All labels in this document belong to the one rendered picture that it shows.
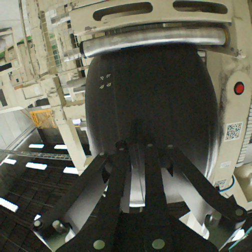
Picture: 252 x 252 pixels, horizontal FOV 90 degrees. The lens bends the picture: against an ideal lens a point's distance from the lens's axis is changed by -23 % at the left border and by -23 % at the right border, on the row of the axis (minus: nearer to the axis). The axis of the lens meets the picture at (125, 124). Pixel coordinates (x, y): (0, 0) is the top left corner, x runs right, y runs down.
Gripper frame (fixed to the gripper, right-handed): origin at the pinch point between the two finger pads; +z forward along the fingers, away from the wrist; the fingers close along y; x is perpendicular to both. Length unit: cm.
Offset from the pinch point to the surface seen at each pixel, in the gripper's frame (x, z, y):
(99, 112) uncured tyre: 0.7, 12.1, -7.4
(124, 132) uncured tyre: -3.1, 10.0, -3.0
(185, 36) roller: 13.8, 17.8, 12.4
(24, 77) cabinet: 45, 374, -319
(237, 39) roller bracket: 13.1, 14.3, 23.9
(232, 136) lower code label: -18.7, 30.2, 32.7
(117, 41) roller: 14.3, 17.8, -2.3
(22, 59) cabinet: 99, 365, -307
